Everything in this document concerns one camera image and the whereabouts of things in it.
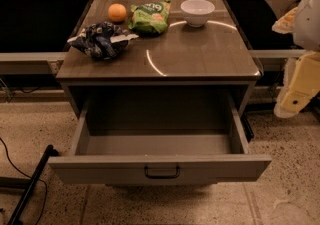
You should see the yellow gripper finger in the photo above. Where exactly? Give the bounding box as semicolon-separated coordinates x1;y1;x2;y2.
274;51;320;118
272;8;297;34

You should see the orange fruit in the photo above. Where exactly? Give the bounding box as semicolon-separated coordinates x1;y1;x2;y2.
108;3;127;22

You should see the black floor stand bar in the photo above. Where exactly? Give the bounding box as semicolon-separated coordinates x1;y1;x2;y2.
7;145;58;225

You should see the open grey top drawer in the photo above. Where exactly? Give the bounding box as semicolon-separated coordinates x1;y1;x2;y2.
49;92;272;186

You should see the green chip bag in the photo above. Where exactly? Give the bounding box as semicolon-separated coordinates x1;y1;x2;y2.
128;0;171;34

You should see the blue chip bag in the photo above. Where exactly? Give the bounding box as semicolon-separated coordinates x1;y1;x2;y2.
67;22;138;60

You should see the white bowl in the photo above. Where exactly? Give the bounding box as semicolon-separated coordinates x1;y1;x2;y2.
180;0;215;27

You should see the black floor cable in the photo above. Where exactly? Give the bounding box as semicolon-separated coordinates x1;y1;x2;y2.
0;137;49;225

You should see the grey cabinet with wooden top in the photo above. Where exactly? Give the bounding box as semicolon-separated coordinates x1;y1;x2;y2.
57;0;261;112

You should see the black drawer handle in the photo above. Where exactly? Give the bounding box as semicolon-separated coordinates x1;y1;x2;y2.
144;166;180;180

